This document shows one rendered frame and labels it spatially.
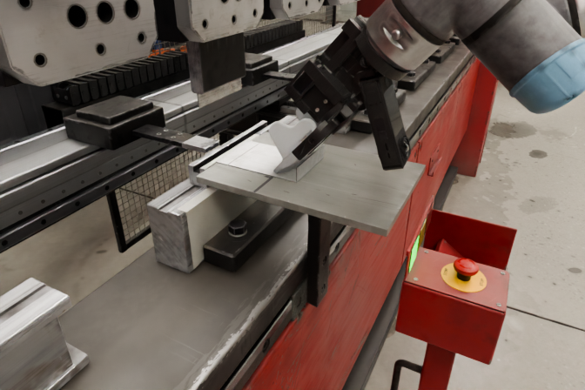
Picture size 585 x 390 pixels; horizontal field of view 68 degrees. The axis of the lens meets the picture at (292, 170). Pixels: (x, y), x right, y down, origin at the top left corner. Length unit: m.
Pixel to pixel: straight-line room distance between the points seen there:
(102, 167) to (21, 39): 0.45
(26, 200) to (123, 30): 0.37
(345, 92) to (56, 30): 0.29
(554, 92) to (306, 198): 0.28
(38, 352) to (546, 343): 1.70
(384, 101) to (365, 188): 0.12
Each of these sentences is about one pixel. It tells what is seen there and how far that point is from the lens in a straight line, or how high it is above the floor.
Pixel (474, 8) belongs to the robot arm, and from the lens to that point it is 0.45.
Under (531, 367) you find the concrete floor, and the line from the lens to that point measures 1.81.
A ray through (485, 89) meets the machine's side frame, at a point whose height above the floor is 0.56.
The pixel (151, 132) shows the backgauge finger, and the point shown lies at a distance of 0.74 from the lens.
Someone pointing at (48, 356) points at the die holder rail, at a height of 0.92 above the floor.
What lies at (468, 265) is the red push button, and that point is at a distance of 0.78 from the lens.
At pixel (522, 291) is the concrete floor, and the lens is 2.11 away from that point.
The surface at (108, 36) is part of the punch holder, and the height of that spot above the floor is 1.20.
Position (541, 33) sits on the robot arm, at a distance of 0.46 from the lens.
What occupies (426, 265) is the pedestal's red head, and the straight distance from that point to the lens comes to 0.81.
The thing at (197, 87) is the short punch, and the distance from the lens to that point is 0.59.
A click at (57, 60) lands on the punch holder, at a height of 1.19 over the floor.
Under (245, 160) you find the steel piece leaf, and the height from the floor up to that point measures 1.00.
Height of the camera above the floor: 1.27
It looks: 27 degrees down
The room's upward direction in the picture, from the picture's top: straight up
